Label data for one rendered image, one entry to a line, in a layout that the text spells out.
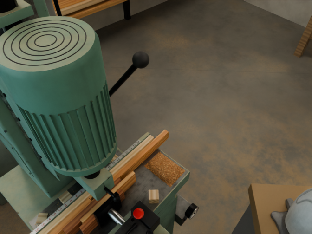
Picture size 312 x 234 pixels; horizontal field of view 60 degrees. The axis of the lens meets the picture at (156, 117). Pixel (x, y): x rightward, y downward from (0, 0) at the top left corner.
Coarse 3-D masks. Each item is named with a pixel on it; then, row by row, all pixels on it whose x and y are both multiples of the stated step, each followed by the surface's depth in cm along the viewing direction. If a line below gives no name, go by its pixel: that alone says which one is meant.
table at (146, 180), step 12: (168, 156) 101; (144, 168) 98; (144, 180) 95; (156, 180) 95; (180, 180) 95; (132, 192) 92; (144, 192) 92; (168, 192) 92; (132, 204) 89; (156, 204) 89; (96, 228) 84; (108, 228) 84
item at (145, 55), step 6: (138, 54) 53; (144, 54) 53; (132, 60) 54; (138, 60) 53; (144, 60) 53; (132, 66) 57; (138, 66) 54; (144, 66) 54; (126, 72) 60; (132, 72) 59; (120, 78) 63; (126, 78) 62; (114, 84) 68; (120, 84) 65; (114, 90) 69
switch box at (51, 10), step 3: (45, 0) 70; (48, 0) 71; (51, 0) 71; (48, 3) 71; (51, 3) 72; (48, 6) 71; (51, 6) 72; (48, 9) 72; (51, 9) 72; (51, 12) 73; (54, 12) 74; (51, 15) 73; (54, 15) 74
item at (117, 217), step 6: (102, 204) 79; (108, 204) 79; (114, 204) 83; (120, 204) 86; (96, 210) 78; (102, 210) 78; (108, 210) 81; (114, 210) 82; (96, 216) 77; (102, 216) 80; (108, 216) 84; (114, 216) 80; (120, 216) 81; (102, 222) 83; (120, 222) 79
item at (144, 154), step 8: (160, 136) 103; (168, 136) 106; (152, 144) 100; (160, 144) 104; (144, 152) 98; (152, 152) 102; (136, 160) 96; (144, 160) 100; (128, 168) 94; (120, 176) 92; (80, 208) 84; (72, 216) 83; (64, 224) 81; (56, 232) 79; (64, 232) 82
